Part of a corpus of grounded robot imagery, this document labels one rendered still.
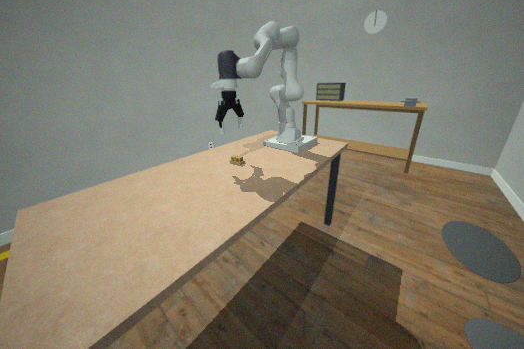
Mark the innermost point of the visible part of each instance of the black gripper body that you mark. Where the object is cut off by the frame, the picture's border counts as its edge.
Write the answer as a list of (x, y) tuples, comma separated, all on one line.
[(229, 96)]

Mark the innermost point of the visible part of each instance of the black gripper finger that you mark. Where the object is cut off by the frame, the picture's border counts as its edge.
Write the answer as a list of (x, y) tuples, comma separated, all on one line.
[(238, 110), (221, 112)]

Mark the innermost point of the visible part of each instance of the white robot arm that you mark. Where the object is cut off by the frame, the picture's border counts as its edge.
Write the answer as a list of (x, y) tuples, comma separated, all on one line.
[(231, 68)]

